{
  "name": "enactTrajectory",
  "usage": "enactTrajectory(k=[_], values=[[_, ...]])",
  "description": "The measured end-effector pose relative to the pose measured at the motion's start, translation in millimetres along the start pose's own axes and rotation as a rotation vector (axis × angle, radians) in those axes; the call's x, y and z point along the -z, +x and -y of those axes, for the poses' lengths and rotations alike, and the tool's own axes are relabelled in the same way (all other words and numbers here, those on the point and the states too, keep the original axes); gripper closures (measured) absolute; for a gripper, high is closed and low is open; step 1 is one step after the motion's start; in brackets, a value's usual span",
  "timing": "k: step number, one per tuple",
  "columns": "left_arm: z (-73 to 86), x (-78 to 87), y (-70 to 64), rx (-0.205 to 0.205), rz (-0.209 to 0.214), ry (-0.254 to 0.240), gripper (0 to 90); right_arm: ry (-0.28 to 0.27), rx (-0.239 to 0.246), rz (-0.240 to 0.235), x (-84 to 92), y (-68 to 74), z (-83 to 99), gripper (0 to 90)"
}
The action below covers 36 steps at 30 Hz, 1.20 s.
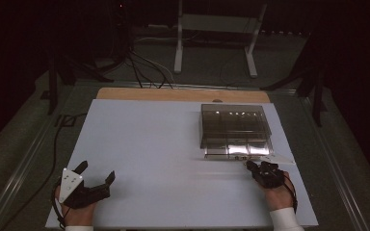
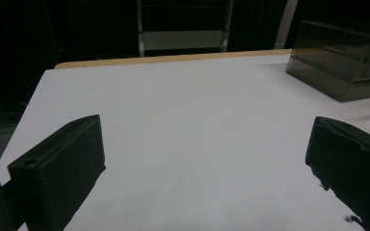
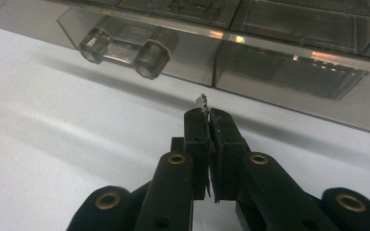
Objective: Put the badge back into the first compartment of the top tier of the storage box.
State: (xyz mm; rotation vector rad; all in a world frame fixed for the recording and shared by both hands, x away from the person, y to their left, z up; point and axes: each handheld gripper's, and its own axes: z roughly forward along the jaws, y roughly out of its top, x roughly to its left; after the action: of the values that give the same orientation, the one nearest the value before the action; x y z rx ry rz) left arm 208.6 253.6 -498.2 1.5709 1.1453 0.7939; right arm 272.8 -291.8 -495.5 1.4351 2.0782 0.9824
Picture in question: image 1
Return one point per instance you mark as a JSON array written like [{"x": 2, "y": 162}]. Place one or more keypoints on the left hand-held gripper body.
[{"x": 70, "y": 184}]

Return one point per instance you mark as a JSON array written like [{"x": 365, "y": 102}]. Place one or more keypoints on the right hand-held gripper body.
[{"x": 268, "y": 174}]

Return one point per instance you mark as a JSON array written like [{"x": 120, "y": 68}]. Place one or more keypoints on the smoky transparent drawer box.
[{"x": 234, "y": 118}]

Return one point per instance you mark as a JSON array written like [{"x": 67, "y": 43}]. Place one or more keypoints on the person's right hand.
[{"x": 279, "y": 199}]

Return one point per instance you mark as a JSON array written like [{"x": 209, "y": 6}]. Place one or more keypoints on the person's left hand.
[{"x": 78, "y": 216}]

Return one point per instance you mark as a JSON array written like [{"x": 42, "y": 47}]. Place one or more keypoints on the white board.
[{"x": 157, "y": 166}]

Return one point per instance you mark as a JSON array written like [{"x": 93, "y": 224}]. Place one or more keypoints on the small round brown knob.
[{"x": 217, "y": 100}]

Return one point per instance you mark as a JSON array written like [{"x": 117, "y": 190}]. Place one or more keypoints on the black tripod stand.
[
  {"x": 318, "y": 96},
  {"x": 53, "y": 89}
]

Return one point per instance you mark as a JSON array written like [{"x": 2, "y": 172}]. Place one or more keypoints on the white metal stand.
[{"x": 178, "y": 48}]

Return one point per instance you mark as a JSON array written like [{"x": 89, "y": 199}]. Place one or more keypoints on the dark equipment rack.
[{"x": 118, "y": 32}]

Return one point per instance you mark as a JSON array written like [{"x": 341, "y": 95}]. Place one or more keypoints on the metal floor rail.
[
  {"x": 334, "y": 160},
  {"x": 22, "y": 170},
  {"x": 205, "y": 86}
]

